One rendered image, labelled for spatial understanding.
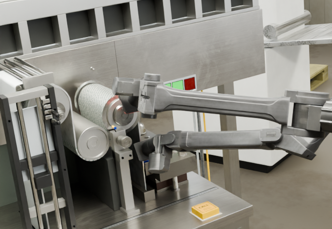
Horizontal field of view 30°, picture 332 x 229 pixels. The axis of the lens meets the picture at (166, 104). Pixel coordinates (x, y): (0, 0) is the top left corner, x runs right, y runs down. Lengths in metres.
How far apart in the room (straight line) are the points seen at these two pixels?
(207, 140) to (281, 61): 2.49
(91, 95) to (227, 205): 0.62
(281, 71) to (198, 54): 1.81
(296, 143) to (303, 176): 2.71
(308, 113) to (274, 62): 2.94
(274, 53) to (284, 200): 1.00
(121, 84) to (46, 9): 0.56
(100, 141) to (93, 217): 0.28
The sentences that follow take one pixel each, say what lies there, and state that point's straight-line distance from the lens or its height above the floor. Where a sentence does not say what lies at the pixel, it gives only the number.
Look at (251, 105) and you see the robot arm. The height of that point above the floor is 1.48.
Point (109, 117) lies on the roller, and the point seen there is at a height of 1.25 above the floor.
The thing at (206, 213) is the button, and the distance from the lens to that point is 2.12.
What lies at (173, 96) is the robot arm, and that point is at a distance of 1.41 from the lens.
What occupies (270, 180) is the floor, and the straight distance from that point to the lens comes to 4.47.
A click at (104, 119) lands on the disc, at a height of 1.25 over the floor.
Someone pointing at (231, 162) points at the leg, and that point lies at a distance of 3.12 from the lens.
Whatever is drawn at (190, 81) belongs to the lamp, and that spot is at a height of 1.20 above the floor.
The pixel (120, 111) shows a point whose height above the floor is 1.27.
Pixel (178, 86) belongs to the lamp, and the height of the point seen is 1.19.
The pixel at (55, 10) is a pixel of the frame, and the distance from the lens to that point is 2.35.
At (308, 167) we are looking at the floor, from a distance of 4.67.
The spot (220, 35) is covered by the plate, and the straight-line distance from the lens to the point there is 2.71.
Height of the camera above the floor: 1.92
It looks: 18 degrees down
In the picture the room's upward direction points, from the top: 6 degrees counter-clockwise
